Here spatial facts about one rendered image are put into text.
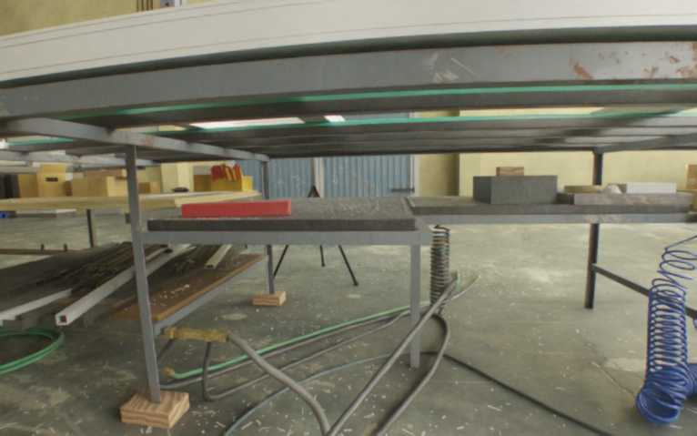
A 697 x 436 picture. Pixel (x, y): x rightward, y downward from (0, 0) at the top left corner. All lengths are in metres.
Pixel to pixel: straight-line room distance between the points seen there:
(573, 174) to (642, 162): 1.33
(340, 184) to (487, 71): 6.58
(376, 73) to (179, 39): 0.28
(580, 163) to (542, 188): 6.53
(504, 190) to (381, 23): 0.94
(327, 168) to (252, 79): 6.56
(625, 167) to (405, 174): 4.24
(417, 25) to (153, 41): 0.37
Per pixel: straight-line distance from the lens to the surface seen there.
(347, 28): 0.49
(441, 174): 7.07
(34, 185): 2.32
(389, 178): 6.93
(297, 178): 7.20
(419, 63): 0.49
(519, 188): 1.34
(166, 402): 1.23
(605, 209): 1.38
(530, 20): 0.51
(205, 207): 1.02
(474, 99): 0.75
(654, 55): 0.58
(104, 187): 1.89
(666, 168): 8.76
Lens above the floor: 0.69
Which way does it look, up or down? 7 degrees down
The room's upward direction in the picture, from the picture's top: 1 degrees counter-clockwise
